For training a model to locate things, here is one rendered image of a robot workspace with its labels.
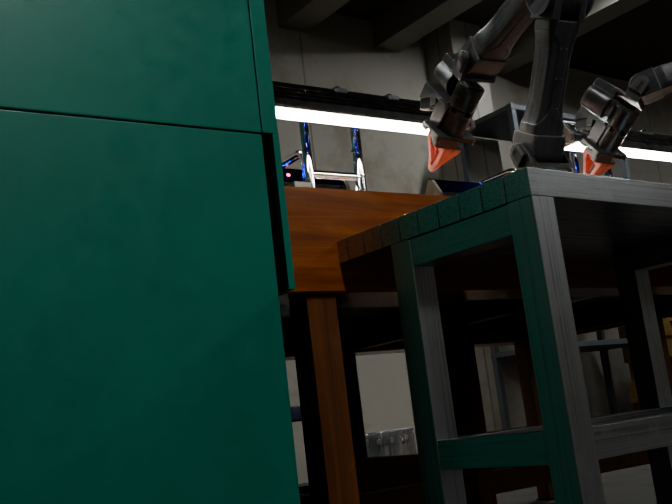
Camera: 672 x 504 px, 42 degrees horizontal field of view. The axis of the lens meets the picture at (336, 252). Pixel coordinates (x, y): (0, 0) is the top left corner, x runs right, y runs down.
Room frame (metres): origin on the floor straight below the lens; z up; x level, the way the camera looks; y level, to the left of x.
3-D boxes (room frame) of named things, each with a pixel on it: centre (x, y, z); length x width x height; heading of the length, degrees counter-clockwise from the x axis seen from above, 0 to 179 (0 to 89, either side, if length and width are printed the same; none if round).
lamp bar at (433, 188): (2.96, -0.59, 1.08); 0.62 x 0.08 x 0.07; 125
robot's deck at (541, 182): (1.86, -0.47, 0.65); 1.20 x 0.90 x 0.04; 128
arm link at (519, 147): (1.48, -0.38, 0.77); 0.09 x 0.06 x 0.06; 114
